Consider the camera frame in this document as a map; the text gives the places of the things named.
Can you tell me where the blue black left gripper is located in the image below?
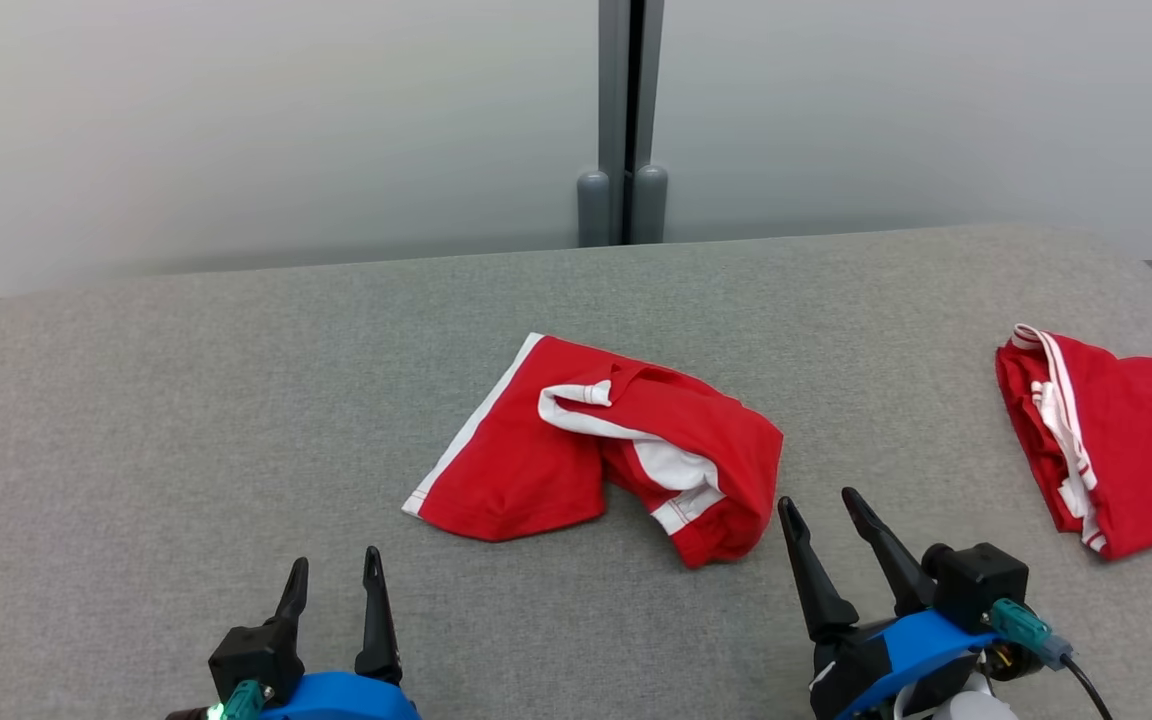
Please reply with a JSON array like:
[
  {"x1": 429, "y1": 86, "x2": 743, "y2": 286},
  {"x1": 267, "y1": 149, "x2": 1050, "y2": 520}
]
[{"x1": 256, "y1": 546, "x2": 424, "y2": 720}]

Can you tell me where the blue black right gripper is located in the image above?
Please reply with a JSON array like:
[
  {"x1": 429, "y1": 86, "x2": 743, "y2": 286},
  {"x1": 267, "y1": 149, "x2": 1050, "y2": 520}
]
[{"x1": 778, "y1": 487, "x2": 1025, "y2": 720}]

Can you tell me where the red shorts white trim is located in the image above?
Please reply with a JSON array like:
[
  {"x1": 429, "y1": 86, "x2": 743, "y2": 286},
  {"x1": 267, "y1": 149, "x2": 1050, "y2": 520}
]
[{"x1": 401, "y1": 332, "x2": 786, "y2": 570}]

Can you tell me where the red printed basketball jersey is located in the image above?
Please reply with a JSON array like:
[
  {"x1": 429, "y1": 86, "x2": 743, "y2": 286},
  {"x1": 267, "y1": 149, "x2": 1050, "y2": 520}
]
[{"x1": 995, "y1": 323, "x2": 1152, "y2": 562}]

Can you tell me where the grey fabric-covered table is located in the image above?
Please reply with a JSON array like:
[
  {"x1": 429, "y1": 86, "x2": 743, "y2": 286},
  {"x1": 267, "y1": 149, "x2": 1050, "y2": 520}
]
[{"x1": 0, "y1": 224, "x2": 1152, "y2": 720}]

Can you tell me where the left cable green connector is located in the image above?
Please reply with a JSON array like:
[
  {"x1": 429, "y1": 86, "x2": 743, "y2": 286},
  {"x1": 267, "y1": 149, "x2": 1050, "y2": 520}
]
[{"x1": 166, "y1": 680, "x2": 268, "y2": 720}]

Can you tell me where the cable green connector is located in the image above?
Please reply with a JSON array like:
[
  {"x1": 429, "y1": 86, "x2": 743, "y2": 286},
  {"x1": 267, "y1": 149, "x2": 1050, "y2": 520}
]
[
  {"x1": 166, "y1": 680, "x2": 268, "y2": 720},
  {"x1": 988, "y1": 598, "x2": 1117, "y2": 720}
]

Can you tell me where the right cable green connector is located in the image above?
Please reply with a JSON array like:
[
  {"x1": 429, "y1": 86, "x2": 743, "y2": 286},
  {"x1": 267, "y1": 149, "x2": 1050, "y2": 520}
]
[{"x1": 988, "y1": 598, "x2": 1117, "y2": 720}]

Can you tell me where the grey partition post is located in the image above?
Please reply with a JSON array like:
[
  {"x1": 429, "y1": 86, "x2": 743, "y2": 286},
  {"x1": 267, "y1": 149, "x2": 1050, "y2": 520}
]
[{"x1": 576, "y1": 0, "x2": 670, "y2": 248}]

